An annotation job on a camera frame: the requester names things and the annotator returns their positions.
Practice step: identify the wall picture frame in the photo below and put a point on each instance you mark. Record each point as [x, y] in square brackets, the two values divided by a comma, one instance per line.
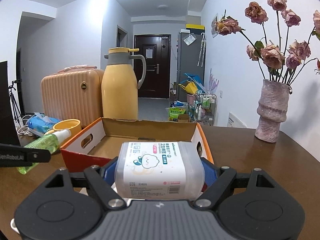
[214, 31]

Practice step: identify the green sanitizer bottle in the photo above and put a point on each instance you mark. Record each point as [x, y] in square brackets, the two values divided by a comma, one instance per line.
[50, 142]

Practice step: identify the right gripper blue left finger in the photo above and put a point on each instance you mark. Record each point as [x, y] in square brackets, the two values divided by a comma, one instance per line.
[100, 181]

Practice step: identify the black camera tripod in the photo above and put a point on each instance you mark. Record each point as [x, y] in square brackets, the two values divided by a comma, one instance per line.
[16, 113]

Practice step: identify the yellow black box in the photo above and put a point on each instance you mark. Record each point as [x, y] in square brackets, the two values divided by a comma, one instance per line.
[195, 28]

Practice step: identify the wire storage cart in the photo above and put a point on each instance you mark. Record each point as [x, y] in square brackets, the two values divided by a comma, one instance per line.
[202, 108]

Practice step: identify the dried pink roses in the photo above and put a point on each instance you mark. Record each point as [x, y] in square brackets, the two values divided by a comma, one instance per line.
[284, 60]

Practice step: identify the yellow thermos jug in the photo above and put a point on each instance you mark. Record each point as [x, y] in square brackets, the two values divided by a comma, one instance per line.
[119, 87]

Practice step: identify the black paper bag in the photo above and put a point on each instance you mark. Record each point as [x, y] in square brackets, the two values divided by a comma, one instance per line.
[7, 127]

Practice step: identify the grey refrigerator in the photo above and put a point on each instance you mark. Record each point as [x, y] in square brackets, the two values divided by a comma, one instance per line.
[189, 59]

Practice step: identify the pink ribbed suitcase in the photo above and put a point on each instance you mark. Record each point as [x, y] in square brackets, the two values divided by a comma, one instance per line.
[73, 93]

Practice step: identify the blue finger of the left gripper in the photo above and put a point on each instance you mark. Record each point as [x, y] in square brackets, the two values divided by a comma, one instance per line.
[32, 156]

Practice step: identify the red cardboard box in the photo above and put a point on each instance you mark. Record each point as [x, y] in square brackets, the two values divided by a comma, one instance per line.
[100, 142]

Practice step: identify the pink textured vase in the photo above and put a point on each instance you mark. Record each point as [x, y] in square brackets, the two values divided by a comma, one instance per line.
[272, 109]

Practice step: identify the dark entrance door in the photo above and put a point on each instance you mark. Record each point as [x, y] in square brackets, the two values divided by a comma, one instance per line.
[156, 50]

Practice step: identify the yellow watering can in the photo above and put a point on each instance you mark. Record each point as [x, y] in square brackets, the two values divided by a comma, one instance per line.
[190, 88]

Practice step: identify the yellow mug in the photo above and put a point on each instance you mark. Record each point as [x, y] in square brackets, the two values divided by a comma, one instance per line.
[74, 125]

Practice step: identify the blue tissue pack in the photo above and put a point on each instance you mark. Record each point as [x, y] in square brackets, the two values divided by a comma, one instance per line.
[39, 124]

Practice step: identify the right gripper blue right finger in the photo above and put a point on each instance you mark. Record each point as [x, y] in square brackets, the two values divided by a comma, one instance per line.
[219, 181]

